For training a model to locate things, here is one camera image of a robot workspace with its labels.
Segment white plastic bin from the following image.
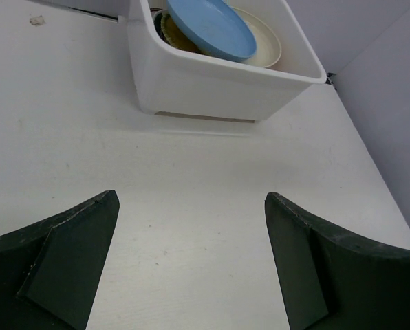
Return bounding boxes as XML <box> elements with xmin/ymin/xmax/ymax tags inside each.
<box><xmin>127</xmin><ymin>1</ymin><xmax>326</xmax><ymax>121</ymax></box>

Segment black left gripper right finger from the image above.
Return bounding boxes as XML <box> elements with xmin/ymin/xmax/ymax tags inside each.
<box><xmin>265</xmin><ymin>192</ymin><xmax>410</xmax><ymax>329</ymax></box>

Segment blue plastic plate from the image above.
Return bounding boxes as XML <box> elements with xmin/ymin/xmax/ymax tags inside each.
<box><xmin>167</xmin><ymin>0</ymin><xmax>257</xmax><ymax>62</ymax></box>

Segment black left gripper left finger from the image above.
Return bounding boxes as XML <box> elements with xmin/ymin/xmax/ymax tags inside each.
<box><xmin>0</xmin><ymin>190</ymin><xmax>119</xmax><ymax>329</ymax></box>

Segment round bamboo tray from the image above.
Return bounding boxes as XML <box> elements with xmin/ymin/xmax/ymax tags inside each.
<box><xmin>153</xmin><ymin>10</ymin><xmax>202</xmax><ymax>54</ymax></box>

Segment cream oval plate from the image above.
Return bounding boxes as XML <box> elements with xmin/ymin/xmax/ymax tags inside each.
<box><xmin>232</xmin><ymin>7</ymin><xmax>282</xmax><ymax>68</ymax></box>

